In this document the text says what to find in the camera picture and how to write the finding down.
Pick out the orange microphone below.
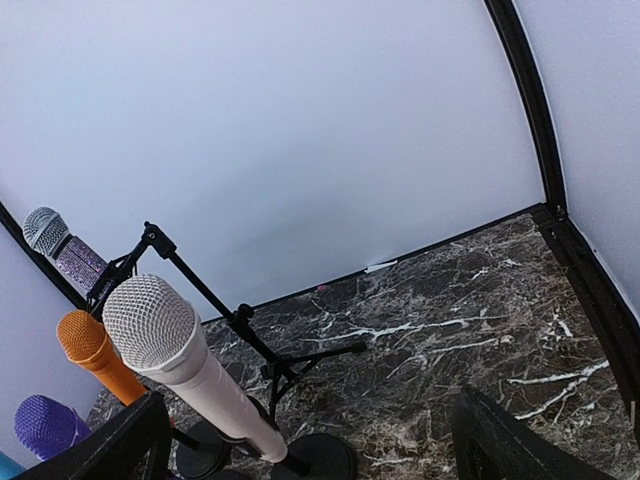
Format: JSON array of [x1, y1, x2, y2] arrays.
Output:
[[56, 310, 147, 406]]

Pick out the pink microphone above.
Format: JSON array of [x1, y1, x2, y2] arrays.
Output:
[[102, 274, 288, 464]]

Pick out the blue microphone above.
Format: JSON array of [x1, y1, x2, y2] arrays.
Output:
[[0, 452, 25, 480]]

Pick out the black stand of pink microphone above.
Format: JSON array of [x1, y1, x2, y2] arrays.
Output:
[[218, 395, 358, 480]]

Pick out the silver glitter microphone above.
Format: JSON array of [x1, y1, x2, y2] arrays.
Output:
[[22, 206, 107, 292]]

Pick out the black tripod shock-mount stand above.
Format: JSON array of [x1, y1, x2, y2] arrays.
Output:
[[86, 222, 367, 417]]

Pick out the black stand of orange microphone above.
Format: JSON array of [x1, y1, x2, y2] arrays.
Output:
[[171, 420, 231, 479]]

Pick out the purple microphone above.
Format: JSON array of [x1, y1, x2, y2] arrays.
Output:
[[14, 394, 92, 461]]

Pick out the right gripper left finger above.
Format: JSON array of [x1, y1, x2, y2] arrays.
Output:
[[18, 392, 171, 479]]

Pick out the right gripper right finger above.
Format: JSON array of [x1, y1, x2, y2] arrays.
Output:
[[452, 385, 606, 480]]

